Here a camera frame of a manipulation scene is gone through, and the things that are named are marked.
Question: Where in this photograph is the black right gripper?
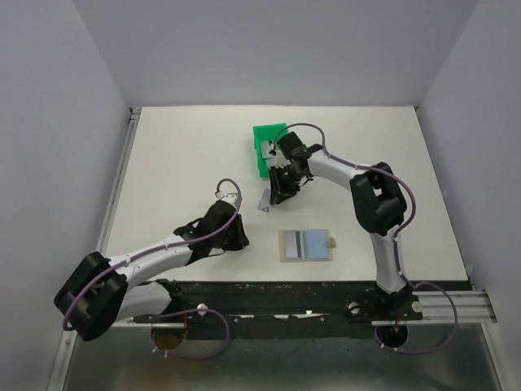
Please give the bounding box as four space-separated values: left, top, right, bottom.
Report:
267 165 304 205

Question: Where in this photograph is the green plastic bin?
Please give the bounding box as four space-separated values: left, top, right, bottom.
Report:
253 123 287 178

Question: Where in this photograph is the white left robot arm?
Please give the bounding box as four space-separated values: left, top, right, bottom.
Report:
54 200 249 341

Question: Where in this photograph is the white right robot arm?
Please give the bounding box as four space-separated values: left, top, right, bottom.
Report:
269 132 407 319

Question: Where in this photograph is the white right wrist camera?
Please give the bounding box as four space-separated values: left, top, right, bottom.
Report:
265 143 288 169

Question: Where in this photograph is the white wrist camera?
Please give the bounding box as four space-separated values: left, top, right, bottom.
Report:
265 143 288 169
215 191 240 208

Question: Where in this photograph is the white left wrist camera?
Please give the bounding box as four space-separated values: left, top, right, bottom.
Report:
215 191 240 208

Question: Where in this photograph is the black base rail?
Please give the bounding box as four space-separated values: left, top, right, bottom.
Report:
134 281 422 340

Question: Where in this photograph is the aluminium frame rail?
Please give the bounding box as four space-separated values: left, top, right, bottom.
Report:
364 291 497 326

